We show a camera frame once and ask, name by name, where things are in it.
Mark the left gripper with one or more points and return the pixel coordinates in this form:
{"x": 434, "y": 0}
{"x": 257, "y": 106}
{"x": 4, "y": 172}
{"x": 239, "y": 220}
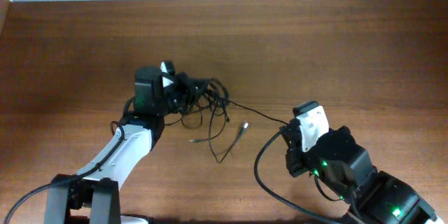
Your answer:
{"x": 186, "y": 85}

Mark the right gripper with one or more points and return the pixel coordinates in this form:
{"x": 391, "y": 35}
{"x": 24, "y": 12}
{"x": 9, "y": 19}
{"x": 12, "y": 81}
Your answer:
{"x": 293, "y": 152}

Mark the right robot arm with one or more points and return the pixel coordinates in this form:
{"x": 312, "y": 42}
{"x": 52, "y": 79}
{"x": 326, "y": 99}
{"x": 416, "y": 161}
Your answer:
{"x": 346, "y": 168}

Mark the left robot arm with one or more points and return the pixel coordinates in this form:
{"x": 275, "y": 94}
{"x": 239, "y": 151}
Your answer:
{"x": 92, "y": 194}

